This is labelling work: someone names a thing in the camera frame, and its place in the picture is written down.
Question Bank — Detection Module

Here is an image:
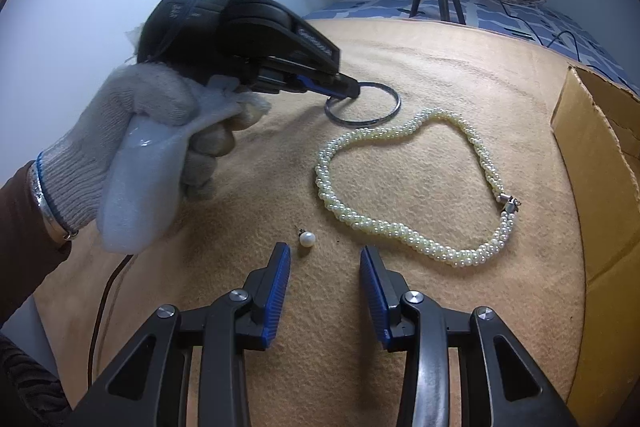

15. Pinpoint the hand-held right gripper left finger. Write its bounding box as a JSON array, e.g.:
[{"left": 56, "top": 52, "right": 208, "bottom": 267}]
[{"left": 65, "top": 243, "right": 292, "bottom": 427}]

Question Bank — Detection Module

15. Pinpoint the dark striped clothing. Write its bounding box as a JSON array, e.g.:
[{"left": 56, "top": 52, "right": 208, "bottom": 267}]
[{"left": 0, "top": 332, "right": 68, "bottom": 427}]

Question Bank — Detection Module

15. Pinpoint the person's left hand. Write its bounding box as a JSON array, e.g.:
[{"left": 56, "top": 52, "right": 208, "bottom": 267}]
[{"left": 37, "top": 63, "right": 272, "bottom": 234}]

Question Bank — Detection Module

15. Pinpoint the thick twisted pearl necklace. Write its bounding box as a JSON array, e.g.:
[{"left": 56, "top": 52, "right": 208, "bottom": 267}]
[{"left": 315, "top": 108, "right": 524, "bottom": 269}]

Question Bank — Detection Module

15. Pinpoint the black ring light cable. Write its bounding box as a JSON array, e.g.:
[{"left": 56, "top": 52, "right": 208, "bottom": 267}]
[{"left": 447, "top": 0, "right": 603, "bottom": 64}]

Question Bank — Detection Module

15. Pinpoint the tan blanket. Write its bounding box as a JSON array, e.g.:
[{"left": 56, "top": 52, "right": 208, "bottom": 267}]
[{"left": 15, "top": 18, "right": 588, "bottom": 427}]

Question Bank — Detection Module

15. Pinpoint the cardboard box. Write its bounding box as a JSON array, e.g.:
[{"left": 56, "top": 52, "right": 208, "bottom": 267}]
[{"left": 550, "top": 64, "right": 640, "bottom": 427}]

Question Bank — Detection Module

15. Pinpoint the white foam sheet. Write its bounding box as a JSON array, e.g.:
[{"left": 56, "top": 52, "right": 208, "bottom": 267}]
[{"left": 97, "top": 74, "right": 242, "bottom": 254}]

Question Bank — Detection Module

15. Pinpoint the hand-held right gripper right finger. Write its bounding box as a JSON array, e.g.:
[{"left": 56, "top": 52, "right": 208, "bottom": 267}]
[{"left": 360, "top": 245, "right": 581, "bottom": 427}]

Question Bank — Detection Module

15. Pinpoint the black bangle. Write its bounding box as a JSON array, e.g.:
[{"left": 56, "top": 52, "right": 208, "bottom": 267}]
[{"left": 324, "top": 81, "right": 402, "bottom": 128}]

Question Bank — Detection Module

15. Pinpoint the blue patterned bed sheet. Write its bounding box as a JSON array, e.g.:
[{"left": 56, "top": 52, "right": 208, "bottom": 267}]
[{"left": 300, "top": 0, "right": 640, "bottom": 104}]

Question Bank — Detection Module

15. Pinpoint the person's left forearm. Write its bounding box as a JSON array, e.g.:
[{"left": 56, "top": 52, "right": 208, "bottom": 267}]
[{"left": 0, "top": 162, "right": 86, "bottom": 333}]

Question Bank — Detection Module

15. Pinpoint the silver wrist bangle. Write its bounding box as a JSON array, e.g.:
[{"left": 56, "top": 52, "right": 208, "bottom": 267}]
[{"left": 27, "top": 166, "right": 80, "bottom": 242}]

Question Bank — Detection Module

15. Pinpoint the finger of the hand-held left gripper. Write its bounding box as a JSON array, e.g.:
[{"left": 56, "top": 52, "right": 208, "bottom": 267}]
[{"left": 295, "top": 73, "right": 361, "bottom": 100}]

